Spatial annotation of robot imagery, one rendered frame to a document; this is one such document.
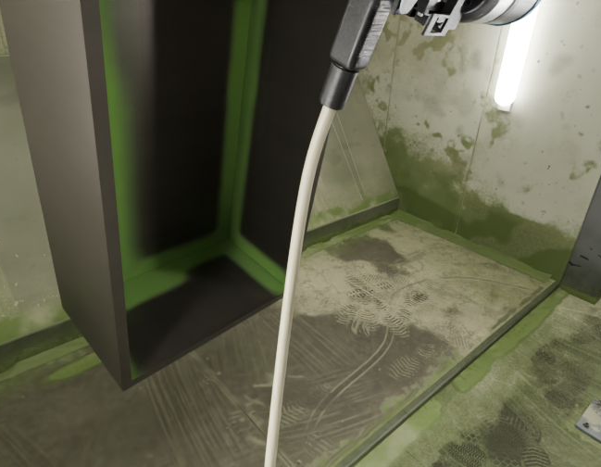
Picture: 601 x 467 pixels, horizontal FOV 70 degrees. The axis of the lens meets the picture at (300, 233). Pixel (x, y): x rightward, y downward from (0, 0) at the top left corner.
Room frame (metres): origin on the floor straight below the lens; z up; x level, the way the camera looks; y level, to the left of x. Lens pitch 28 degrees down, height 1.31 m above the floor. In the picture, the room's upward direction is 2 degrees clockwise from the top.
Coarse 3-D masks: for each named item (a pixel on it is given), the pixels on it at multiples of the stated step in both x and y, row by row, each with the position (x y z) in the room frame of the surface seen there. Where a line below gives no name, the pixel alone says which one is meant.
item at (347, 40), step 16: (352, 0) 0.45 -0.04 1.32; (368, 0) 0.44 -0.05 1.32; (384, 0) 0.44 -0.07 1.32; (352, 16) 0.45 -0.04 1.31; (368, 16) 0.44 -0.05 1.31; (384, 16) 0.45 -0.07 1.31; (336, 32) 0.47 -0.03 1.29; (352, 32) 0.45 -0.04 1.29; (368, 32) 0.45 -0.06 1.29; (336, 48) 0.46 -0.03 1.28; (352, 48) 0.45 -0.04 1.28; (368, 48) 0.46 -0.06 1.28; (336, 64) 0.47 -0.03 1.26; (352, 64) 0.45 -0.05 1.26; (336, 80) 0.46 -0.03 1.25; (352, 80) 0.47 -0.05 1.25; (320, 96) 0.48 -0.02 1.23; (336, 96) 0.47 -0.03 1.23
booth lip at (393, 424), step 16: (528, 304) 1.76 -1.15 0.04; (512, 320) 1.63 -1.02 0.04; (496, 336) 1.51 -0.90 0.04; (480, 352) 1.41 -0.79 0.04; (464, 368) 1.32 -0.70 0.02; (416, 400) 1.13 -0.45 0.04; (400, 416) 1.06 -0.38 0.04; (384, 432) 0.99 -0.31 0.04; (368, 448) 0.93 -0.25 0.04; (352, 464) 0.88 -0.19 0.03
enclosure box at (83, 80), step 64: (0, 0) 0.86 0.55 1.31; (64, 0) 0.67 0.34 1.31; (128, 0) 1.05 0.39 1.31; (192, 0) 1.17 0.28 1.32; (256, 0) 1.30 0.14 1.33; (320, 0) 1.14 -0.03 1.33; (64, 64) 0.70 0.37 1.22; (128, 64) 1.07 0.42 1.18; (192, 64) 1.20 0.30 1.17; (256, 64) 1.30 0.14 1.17; (320, 64) 1.14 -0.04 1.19; (64, 128) 0.74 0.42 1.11; (128, 128) 1.08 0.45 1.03; (192, 128) 1.23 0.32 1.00; (256, 128) 1.31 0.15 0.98; (64, 192) 0.80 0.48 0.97; (128, 192) 1.10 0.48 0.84; (192, 192) 1.27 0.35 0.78; (256, 192) 1.31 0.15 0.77; (64, 256) 0.88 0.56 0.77; (128, 256) 1.12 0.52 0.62; (192, 256) 1.30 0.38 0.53; (256, 256) 1.32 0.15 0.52; (128, 320) 0.98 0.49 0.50; (192, 320) 1.01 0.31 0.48; (128, 384) 0.76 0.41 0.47
